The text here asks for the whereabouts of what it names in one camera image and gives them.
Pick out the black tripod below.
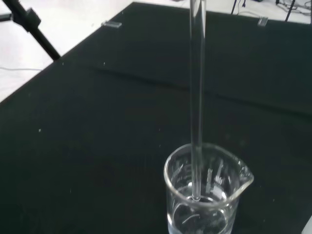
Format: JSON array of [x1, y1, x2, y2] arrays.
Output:
[[0, 0, 61, 61]]

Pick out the thin white cable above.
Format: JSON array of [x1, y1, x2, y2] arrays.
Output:
[[0, 66, 42, 72]]

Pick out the black bench cloth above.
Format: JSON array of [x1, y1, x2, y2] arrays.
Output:
[[0, 1, 312, 234]]

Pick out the small clear glass beaker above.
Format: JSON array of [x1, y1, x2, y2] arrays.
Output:
[[163, 142, 255, 234]]

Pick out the black hanging cable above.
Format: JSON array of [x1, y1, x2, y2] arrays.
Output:
[[275, 0, 312, 23]]

